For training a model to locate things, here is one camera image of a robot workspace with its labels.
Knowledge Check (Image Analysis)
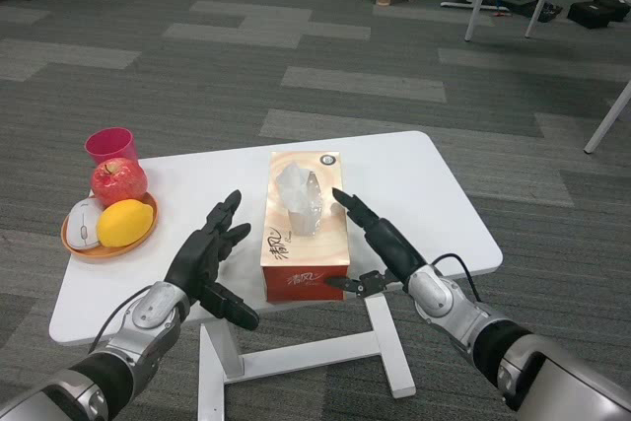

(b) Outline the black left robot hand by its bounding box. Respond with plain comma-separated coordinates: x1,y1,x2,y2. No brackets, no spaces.
165,188,260,332

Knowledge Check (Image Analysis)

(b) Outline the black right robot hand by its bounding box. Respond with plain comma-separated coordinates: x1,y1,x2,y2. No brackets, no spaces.
323,187,428,300

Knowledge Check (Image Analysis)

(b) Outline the orange tissue box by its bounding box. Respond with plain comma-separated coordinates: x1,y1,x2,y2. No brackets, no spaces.
258,150,352,304

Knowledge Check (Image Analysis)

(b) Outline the orange plate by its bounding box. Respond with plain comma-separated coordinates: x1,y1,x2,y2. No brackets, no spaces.
60,188,160,259

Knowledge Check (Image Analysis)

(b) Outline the yellow lemon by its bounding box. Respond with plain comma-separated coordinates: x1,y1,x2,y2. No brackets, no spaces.
96,198,154,248

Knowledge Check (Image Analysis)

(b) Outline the red apple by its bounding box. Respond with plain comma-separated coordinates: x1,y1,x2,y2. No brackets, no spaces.
90,157,149,208

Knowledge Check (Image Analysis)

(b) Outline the white computer mouse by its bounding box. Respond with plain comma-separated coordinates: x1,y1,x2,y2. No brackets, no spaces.
65,197,105,250

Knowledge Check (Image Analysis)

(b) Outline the pink plastic cup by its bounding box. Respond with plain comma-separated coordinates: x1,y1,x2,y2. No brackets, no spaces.
84,127,140,167

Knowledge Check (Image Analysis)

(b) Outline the black flat bag on floor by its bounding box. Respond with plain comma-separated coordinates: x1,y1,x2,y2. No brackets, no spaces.
487,0,564,24

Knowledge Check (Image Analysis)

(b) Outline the black case on floor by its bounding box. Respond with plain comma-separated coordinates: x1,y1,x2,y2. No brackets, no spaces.
566,0,631,31

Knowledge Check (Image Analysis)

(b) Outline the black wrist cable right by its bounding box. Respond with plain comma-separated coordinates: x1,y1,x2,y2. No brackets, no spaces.
429,253,484,303

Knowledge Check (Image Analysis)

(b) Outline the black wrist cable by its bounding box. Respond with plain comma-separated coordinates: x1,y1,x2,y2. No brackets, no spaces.
87,284,154,355
429,253,484,303

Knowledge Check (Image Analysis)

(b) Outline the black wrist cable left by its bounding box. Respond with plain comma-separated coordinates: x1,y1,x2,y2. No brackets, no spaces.
87,284,154,355

